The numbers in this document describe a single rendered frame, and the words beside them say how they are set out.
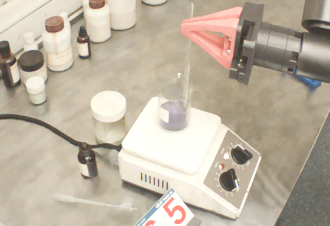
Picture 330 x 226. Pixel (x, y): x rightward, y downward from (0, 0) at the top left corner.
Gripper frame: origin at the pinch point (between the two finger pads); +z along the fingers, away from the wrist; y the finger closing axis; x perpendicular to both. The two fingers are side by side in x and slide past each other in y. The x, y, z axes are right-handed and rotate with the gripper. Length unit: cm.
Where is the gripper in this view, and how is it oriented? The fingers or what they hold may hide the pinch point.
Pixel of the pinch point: (187, 28)
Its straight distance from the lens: 57.0
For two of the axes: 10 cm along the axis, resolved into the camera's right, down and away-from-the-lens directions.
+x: -0.2, 7.2, 6.9
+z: -9.5, -2.3, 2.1
